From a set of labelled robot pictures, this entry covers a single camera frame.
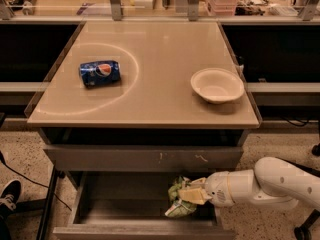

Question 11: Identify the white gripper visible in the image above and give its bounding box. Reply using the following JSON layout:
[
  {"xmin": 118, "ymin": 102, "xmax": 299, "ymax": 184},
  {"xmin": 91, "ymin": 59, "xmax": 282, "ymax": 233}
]
[{"xmin": 178, "ymin": 171, "xmax": 234, "ymax": 207}]

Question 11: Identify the green jalapeno chip bag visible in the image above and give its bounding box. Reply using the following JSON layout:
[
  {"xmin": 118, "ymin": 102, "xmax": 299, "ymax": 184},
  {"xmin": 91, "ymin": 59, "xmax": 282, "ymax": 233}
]
[{"xmin": 165, "ymin": 176, "xmax": 197, "ymax": 218}]

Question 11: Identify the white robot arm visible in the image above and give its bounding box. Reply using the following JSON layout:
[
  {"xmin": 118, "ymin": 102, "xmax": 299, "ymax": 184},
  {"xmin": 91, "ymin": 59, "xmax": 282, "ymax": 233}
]
[{"xmin": 178, "ymin": 157, "xmax": 320, "ymax": 210}]

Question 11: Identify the grey open middle drawer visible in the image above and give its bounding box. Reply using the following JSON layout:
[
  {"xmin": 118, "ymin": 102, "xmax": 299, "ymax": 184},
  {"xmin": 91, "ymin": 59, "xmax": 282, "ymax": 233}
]
[{"xmin": 53, "ymin": 172, "xmax": 235, "ymax": 240}]

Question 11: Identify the grey top drawer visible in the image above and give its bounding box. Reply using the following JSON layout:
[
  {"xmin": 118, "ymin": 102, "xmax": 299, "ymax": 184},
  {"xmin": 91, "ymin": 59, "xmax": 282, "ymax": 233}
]
[{"xmin": 44, "ymin": 145, "xmax": 243, "ymax": 172}]

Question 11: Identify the white paper bowl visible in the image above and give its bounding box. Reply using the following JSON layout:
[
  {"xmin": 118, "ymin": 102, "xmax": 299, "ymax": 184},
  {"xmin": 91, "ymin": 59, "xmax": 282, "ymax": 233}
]
[{"xmin": 190, "ymin": 68, "xmax": 245, "ymax": 104}]

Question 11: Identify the black office chair base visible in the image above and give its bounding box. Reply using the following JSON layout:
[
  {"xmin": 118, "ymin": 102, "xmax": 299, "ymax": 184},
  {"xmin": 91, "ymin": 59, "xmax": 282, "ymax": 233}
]
[{"xmin": 294, "ymin": 144, "xmax": 320, "ymax": 240}]

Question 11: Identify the blue Pepsi can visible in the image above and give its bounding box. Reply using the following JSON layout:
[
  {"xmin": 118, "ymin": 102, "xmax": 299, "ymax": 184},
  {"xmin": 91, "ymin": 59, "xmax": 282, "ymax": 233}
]
[{"xmin": 79, "ymin": 60, "xmax": 121, "ymax": 87}]

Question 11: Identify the black sneaker shoe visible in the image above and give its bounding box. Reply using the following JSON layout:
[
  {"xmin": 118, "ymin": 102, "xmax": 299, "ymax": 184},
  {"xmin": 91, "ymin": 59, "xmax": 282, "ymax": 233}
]
[{"xmin": 0, "ymin": 179, "xmax": 22, "ymax": 219}]

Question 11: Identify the grey drawer cabinet frame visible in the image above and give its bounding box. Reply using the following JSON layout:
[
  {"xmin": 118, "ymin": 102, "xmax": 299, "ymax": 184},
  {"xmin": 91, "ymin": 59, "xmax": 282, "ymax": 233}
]
[{"xmin": 44, "ymin": 129, "xmax": 239, "ymax": 225}]

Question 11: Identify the black floor cable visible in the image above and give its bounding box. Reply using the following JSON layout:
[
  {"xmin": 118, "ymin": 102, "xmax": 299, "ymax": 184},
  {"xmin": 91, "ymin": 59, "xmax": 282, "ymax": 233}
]
[{"xmin": 0, "ymin": 152, "xmax": 73, "ymax": 212}]

